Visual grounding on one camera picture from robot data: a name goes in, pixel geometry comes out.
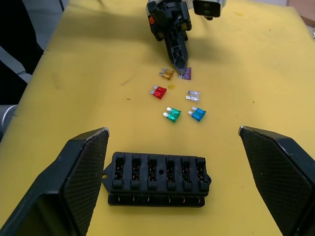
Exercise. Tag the blue blade fuse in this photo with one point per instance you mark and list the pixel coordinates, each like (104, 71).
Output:
(198, 114)

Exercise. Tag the red blade fuse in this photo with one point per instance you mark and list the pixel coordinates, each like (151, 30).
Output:
(159, 92)

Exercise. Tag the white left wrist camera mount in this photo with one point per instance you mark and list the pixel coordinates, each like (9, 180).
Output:
(206, 7)

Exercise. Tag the silver metal cylinder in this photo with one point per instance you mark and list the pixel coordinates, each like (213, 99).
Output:
(7, 120)

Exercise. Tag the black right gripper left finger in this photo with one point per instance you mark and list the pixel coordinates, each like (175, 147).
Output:
(73, 177)

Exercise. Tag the yellow foam mat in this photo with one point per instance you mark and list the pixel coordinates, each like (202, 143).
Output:
(98, 73)

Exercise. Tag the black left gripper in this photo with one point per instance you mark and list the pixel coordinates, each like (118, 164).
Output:
(167, 17)

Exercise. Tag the green blade fuse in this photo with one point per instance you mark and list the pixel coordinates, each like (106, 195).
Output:
(174, 115)

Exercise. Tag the purple blade fuse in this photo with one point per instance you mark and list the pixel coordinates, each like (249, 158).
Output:
(187, 75)

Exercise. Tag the black fuse box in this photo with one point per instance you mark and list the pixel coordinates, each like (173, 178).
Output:
(157, 179)

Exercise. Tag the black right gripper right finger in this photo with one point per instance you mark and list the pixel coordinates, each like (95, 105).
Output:
(278, 172)

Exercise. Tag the clear blade fuse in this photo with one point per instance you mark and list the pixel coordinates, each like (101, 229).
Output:
(194, 96)

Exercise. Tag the orange blade fuse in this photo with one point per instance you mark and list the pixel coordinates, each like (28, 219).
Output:
(168, 74)

